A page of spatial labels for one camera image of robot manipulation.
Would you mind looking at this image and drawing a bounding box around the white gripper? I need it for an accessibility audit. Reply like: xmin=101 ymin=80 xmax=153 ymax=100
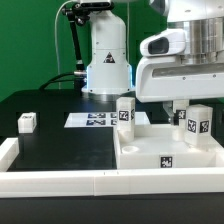
xmin=136 ymin=56 xmax=224 ymax=125

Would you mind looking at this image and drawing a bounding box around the white square tabletop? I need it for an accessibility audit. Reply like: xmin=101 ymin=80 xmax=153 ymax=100
xmin=114 ymin=124 xmax=224 ymax=169

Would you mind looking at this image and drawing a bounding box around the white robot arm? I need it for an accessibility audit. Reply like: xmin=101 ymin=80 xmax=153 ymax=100
xmin=62 ymin=0 xmax=224 ymax=123

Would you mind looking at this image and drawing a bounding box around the white marker sheet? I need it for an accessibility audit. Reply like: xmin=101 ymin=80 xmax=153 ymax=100
xmin=64 ymin=111 xmax=152 ymax=128

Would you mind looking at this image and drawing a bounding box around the black cable bundle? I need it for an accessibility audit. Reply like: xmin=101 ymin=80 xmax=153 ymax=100
xmin=38 ymin=6 xmax=88 ymax=91

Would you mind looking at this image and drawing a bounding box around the white cable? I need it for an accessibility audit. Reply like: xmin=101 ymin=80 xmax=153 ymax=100
xmin=54 ymin=0 xmax=81 ymax=90

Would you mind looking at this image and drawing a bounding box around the white left fence wall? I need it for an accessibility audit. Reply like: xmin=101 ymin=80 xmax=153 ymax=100
xmin=0 ymin=138 xmax=19 ymax=172

